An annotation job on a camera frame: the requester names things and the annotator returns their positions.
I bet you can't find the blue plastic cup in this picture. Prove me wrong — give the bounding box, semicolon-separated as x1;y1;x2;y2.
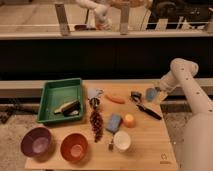
145;88;157;102

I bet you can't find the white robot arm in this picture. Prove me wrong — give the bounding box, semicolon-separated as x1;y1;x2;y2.
158;58;213;171

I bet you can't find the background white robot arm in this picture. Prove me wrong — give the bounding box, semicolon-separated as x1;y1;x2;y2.
75;0;111;30

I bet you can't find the white cup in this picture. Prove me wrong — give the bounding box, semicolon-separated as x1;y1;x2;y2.
113;131;131;152

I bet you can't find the orange carrot toy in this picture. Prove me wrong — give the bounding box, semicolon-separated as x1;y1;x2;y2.
105;94;125;104

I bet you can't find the blue white cloth item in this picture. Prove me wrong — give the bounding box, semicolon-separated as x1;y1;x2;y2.
87;88;103;109

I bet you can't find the dark grape bunch toy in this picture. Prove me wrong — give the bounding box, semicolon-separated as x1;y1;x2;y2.
90;111;103;142

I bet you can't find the blue sponge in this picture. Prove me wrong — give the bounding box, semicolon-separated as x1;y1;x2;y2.
106;114;122;133

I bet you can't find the eggplant slice toy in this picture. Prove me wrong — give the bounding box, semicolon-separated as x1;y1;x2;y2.
54;100;80;116

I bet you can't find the orange ball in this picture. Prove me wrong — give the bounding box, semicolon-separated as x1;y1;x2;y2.
123;114;135;128

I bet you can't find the green plastic tray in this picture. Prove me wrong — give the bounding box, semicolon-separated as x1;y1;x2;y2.
37;78;85;124

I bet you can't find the orange bowl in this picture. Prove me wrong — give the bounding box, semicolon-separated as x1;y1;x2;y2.
60;133;88;163

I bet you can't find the purple bowl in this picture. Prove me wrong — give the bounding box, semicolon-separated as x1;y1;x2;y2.
20;127;52;157

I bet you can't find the right grey post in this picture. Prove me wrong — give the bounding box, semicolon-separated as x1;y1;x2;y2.
120;1;130;35

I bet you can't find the grey post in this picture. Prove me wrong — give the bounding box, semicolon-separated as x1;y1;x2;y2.
55;3;70;36
120;1;130;35

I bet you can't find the left grey post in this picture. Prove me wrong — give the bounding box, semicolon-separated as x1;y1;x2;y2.
55;3;70;36

